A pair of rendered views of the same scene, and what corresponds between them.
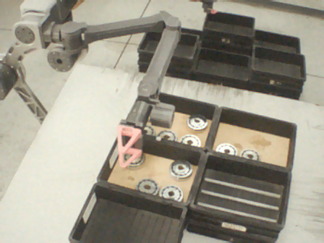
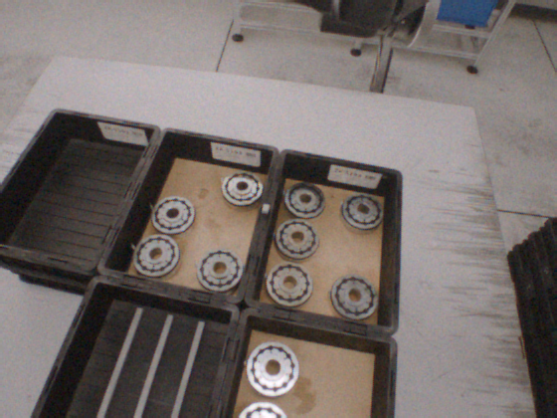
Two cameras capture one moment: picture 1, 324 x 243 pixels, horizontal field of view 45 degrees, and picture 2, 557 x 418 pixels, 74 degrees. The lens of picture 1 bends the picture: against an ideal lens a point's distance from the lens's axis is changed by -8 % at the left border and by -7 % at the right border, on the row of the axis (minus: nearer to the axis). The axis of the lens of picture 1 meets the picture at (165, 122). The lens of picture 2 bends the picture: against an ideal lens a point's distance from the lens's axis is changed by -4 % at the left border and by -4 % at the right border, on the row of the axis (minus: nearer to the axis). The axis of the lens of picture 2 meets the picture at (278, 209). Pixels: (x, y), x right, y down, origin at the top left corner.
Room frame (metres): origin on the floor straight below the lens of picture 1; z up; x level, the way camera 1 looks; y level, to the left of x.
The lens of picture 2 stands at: (1.16, -0.40, 1.65)
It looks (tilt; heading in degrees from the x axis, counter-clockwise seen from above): 58 degrees down; 80
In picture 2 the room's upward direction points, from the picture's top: 6 degrees clockwise
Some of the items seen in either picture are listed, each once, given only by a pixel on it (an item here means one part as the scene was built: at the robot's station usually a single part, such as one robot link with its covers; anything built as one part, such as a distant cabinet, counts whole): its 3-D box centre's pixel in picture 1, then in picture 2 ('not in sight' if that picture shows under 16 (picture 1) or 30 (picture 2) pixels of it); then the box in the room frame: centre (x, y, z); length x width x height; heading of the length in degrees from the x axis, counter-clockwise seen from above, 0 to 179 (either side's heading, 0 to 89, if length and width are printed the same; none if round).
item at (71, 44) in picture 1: (69, 38); not in sight; (1.25, 0.38, 1.44); 0.10 x 0.09 x 0.05; 79
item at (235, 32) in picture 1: (226, 45); not in sight; (2.74, -0.48, 0.37); 0.40 x 0.30 x 0.45; 79
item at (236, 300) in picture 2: (151, 167); (197, 206); (1.06, 0.05, 0.92); 0.40 x 0.30 x 0.02; 75
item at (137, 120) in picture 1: (134, 128); not in sight; (0.80, 0.09, 1.45); 0.07 x 0.07 x 0.10; 78
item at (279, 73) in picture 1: (273, 84); not in sight; (2.26, -0.79, 0.37); 0.40 x 0.30 x 0.45; 79
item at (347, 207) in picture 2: not in sight; (362, 210); (1.45, 0.06, 0.86); 0.10 x 0.10 x 0.01
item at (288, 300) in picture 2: (189, 143); (289, 283); (1.26, -0.11, 0.86); 0.10 x 0.10 x 0.01
